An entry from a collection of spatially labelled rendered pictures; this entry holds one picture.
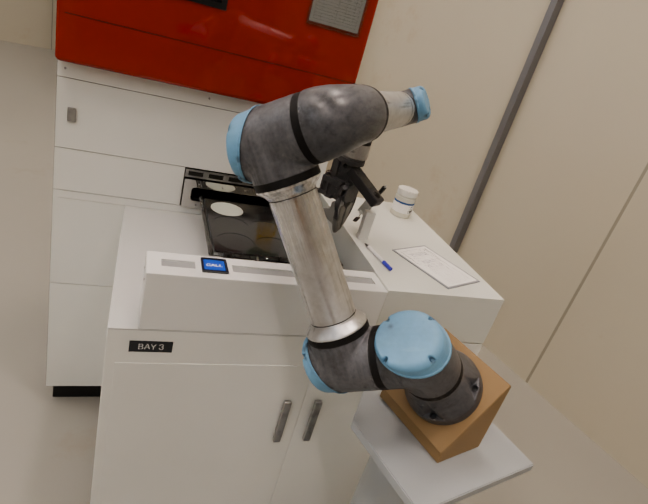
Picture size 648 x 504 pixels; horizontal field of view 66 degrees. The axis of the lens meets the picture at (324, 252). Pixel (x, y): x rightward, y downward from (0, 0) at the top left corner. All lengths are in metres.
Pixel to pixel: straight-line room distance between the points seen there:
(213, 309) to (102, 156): 0.69
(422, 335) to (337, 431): 0.68
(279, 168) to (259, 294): 0.40
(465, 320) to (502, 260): 1.72
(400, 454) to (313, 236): 0.45
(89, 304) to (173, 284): 0.82
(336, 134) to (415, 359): 0.38
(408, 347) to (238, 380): 0.53
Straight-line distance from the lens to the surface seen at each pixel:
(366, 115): 0.79
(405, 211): 1.71
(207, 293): 1.09
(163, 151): 1.61
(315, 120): 0.76
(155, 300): 1.10
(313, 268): 0.85
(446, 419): 1.01
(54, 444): 2.02
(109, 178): 1.65
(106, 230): 1.72
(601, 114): 2.84
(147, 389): 1.25
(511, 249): 3.04
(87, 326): 1.92
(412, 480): 0.99
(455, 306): 1.34
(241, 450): 1.44
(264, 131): 0.79
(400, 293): 1.23
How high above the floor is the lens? 1.51
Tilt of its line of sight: 25 degrees down
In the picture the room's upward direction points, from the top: 17 degrees clockwise
